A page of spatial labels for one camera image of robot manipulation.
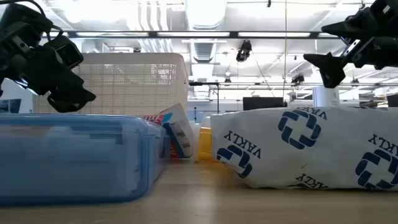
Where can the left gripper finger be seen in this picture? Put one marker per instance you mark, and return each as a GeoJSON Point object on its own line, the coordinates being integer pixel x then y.
{"type": "Point", "coordinates": [70, 101]}
{"type": "Point", "coordinates": [76, 83]}

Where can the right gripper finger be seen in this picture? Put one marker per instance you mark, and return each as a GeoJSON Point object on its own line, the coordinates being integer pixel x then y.
{"type": "Point", "coordinates": [331, 68]}
{"type": "Point", "coordinates": [351, 28]}

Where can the blue first aid kit box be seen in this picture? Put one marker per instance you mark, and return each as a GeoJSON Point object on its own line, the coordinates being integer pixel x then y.
{"type": "Point", "coordinates": [77, 158]}

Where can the white blue-printed wipes pack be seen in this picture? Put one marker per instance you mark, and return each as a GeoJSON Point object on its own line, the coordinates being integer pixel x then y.
{"type": "Point", "coordinates": [311, 149]}

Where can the red white bandage box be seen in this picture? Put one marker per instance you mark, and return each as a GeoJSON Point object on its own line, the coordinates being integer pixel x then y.
{"type": "Point", "coordinates": [180, 133]}

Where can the orange pill bottle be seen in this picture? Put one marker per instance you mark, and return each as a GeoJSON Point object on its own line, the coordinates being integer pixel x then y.
{"type": "Point", "coordinates": [206, 143]}

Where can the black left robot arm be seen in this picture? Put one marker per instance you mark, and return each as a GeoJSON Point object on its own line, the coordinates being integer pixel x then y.
{"type": "Point", "coordinates": [21, 15]}

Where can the white perforated plastic basket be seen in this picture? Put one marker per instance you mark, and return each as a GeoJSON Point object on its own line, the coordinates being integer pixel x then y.
{"type": "Point", "coordinates": [130, 87]}

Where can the white cylinder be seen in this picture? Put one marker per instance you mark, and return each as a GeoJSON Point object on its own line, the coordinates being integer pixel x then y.
{"type": "Point", "coordinates": [326, 96]}

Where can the black monitor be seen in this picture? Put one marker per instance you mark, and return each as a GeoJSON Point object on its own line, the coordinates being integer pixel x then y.
{"type": "Point", "coordinates": [262, 103]}

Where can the black overhead beam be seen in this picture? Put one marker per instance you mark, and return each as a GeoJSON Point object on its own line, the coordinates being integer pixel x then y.
{"type": "Point", "coordinates": [192, 34]}

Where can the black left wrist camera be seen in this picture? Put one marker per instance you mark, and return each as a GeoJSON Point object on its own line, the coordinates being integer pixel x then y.
{"type": "Point", "coordinates": [66, 51]}

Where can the black ceiling camera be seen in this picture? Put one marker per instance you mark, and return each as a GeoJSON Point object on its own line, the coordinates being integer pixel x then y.
{"type": "Point", "coordinates": [298, 78]}

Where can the black overhead camera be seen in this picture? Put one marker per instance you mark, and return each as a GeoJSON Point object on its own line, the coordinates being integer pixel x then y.
{"type": "Point", "coordinates": [244, 51]}

